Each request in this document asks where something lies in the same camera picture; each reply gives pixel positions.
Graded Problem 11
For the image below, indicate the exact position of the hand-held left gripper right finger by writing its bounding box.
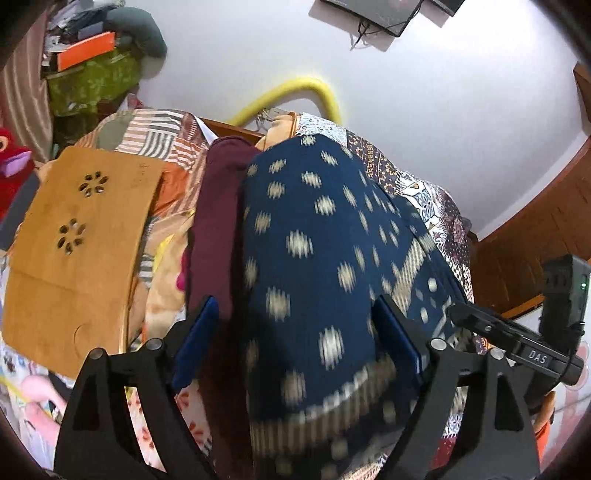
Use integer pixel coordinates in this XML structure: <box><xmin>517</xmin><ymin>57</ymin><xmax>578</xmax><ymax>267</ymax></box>
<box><xmin>372</xmin><ymin>295</ymin><xmax>542</xmax><ymax>480</ymax></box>

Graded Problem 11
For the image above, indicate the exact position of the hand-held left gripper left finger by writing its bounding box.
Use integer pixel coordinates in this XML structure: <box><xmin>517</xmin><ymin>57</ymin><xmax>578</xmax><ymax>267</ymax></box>
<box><xmin>53</xmin><ymin>295</ymin><xmax>220</xmax><ymax>480</ymax></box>

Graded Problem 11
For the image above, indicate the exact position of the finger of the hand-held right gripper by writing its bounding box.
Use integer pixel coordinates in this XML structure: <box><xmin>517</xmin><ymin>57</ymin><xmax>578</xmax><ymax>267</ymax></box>
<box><xmin>445</xmin><ymin>302</ymin><xmax>532</xmax><ymax>354</ymax></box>

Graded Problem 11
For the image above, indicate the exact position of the navy patterned hooded jacket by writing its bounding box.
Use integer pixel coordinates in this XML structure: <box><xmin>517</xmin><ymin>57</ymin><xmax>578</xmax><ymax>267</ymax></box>
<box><xmin>240</xmin><ymin>134</ymin><xmax>474</xmax><ymax>480</ymax></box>

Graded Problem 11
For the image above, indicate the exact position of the person's right forearm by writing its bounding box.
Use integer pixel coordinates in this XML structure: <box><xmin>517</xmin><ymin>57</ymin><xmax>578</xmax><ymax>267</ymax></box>
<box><xmin>531</xmin><ymin>390</ymin><xmax>556</xmax><ymax>457</ymax></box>

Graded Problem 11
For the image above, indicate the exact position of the patchwork bed cover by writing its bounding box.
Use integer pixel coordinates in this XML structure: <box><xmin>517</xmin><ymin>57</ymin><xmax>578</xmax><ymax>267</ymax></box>
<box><xmin>127</xmin><ymin>113</ymin><xmax>296</xmax><ymax>472</ymax></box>

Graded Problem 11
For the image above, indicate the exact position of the maroon folded garment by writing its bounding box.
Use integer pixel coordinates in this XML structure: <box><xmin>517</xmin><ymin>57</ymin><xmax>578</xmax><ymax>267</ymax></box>
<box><xmin>185</xmin><ymin>136</ymin><xmax>259</xmax><ymax>480</ymax></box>

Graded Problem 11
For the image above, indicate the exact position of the wooden lap desk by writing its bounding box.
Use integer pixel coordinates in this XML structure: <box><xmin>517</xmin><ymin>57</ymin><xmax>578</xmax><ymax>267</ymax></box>
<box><xmin>0</xmin><ymin>145</ymin><xmax>167</xmax><ymax>379</ymax></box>

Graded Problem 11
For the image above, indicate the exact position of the pile of papers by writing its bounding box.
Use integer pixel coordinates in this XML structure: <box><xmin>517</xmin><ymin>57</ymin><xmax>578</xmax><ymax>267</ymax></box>
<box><xmin>0</xmin><ymin>342</ymin><xmax>61</xmax><ymax>467</ymax></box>

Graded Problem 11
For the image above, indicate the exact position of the striped patchwork quilt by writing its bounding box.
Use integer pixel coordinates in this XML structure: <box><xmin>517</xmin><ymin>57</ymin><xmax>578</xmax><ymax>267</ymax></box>
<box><xmin>76</xmin><ymin>108</ymin><xmax>213</xmax><ymax>217</ymax></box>

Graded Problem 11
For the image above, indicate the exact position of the wooden room door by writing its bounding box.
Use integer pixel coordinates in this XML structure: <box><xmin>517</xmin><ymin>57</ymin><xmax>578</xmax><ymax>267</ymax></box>
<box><xmin>573</xmin><ymin>62</ymin><xmax>591</xmax><ymax>109</ymax></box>

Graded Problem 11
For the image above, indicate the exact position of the red plush toy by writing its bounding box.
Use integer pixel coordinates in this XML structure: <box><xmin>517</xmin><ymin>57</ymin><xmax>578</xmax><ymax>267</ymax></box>
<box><xmin>0</xmin><ymin>127</ymin><xmax>35</xmax><ymax>217</ymax></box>

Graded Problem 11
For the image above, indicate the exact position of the yellow foam tube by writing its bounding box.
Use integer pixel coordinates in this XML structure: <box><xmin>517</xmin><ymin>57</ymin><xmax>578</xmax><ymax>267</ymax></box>
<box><xmin>228</xmin><ymin>76</ymin><xmax>342</xmax><ymax>127</ymax></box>

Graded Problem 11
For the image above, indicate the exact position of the green printed cloth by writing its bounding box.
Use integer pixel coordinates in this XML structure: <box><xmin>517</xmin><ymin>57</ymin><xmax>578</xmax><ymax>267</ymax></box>
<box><xmin>46</xmin><ymin>51</ymin><xmax>141</xmax><ymax>116</ymax></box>

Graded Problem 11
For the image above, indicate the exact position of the striped brown curtain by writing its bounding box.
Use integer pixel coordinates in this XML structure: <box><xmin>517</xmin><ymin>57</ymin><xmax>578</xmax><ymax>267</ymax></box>
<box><xmin>0</xmin><ymin>9</ymin><xmax>54</xmax><ymax>162</ymax></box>

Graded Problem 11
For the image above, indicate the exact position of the orange box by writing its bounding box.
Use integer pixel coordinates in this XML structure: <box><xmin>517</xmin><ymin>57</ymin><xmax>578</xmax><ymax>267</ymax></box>
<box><xmin>58</xmin><ymin>31</ymin><xmax>116</xmax><ymax>71</ymax></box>

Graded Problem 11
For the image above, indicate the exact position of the grey-green plush pillow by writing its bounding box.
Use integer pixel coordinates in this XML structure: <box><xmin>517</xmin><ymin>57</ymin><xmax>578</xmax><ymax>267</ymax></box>
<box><xmin>106</xmin><ymin>7</ymin><xmax>168</xmax><ymax>58</ymax></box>

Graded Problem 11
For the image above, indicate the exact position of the large black wall television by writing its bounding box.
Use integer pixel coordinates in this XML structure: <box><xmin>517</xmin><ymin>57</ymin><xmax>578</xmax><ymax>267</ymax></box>
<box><xmin>427</xmin><ymin>0</ymin><xmax>465</xmax><ymax>17</ymax></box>

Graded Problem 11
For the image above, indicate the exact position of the small black wall monitor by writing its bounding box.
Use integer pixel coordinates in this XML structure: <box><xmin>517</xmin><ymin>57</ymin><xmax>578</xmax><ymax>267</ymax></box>
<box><xmin>318</xmin><ymin>0</ymin><xmax>423</xmax><ymax>38</ymax></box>

